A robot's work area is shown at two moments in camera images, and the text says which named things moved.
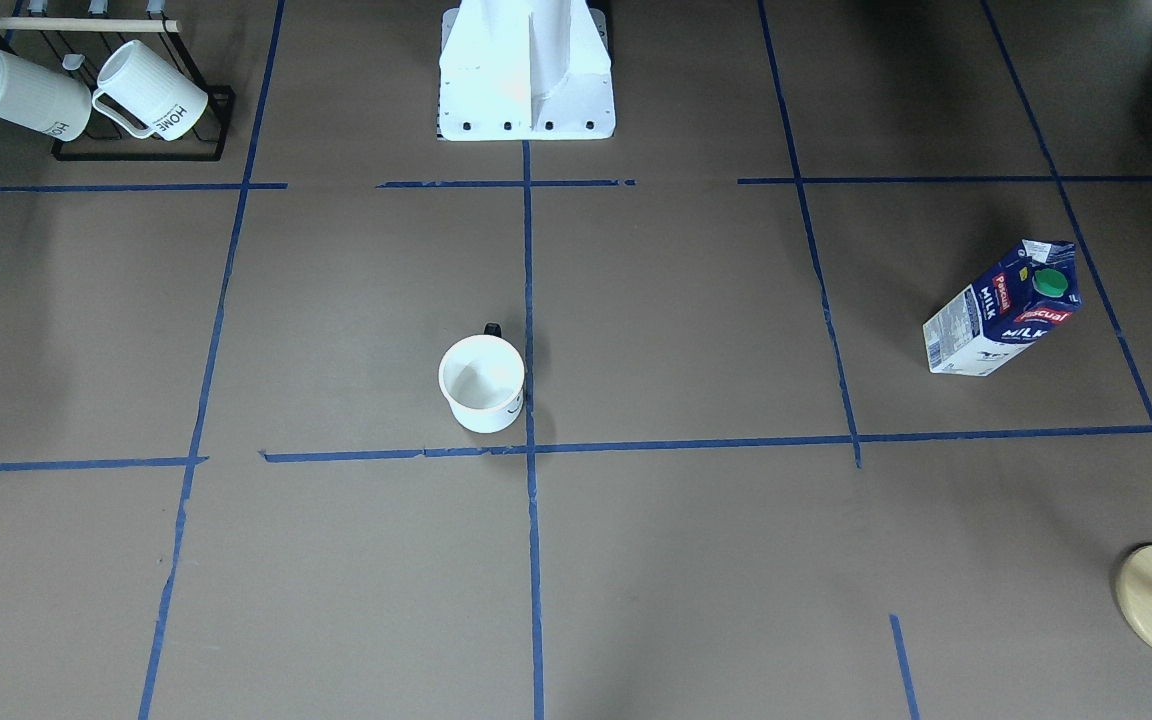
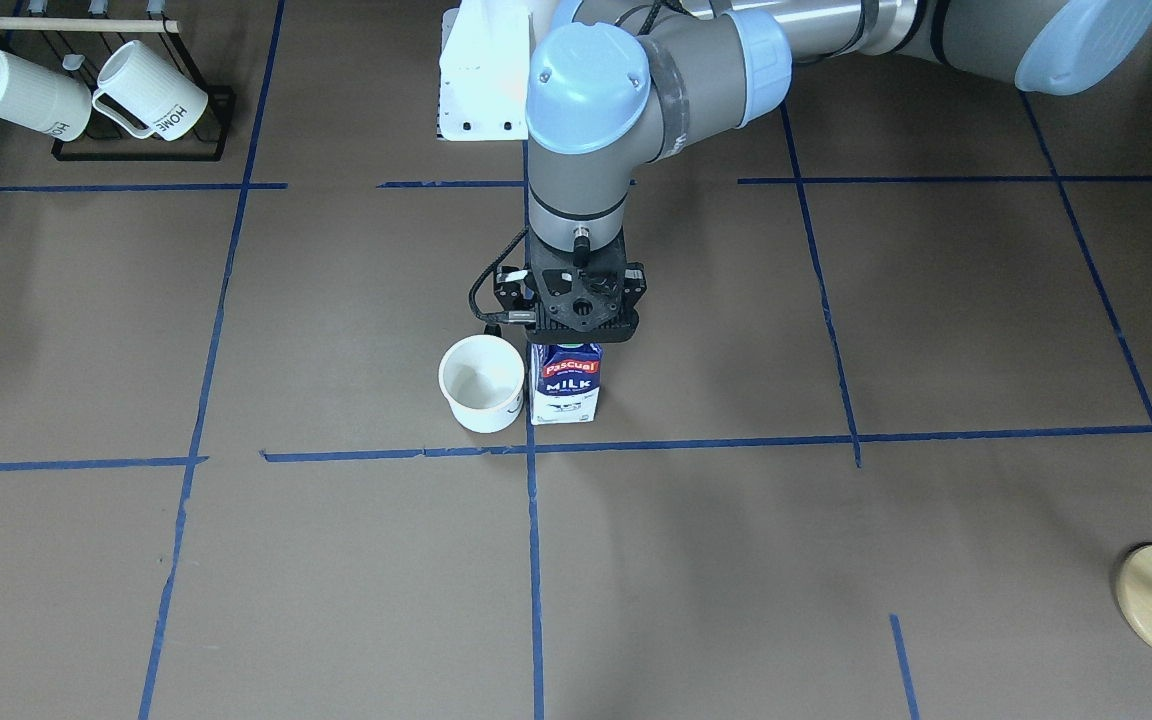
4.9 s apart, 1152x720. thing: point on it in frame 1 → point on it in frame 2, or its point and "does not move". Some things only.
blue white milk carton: (1006, 311) → (565, 379)
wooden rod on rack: (82, 24) does not move
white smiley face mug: (482, 378) does not move
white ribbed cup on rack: (151, 88) does not move
